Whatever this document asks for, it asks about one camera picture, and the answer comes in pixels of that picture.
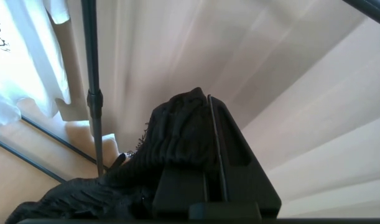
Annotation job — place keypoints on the white t-shirt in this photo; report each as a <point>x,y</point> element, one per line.
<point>28,62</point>

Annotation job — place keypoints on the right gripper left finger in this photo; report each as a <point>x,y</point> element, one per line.
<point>180,189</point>

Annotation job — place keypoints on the black garment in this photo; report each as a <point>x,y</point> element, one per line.
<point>177,133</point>

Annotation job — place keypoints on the beige curtain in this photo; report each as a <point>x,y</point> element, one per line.
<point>208,46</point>

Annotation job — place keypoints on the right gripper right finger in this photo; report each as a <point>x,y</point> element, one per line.
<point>245,186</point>

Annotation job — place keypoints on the black clothes rack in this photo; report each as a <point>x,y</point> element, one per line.
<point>93,62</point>

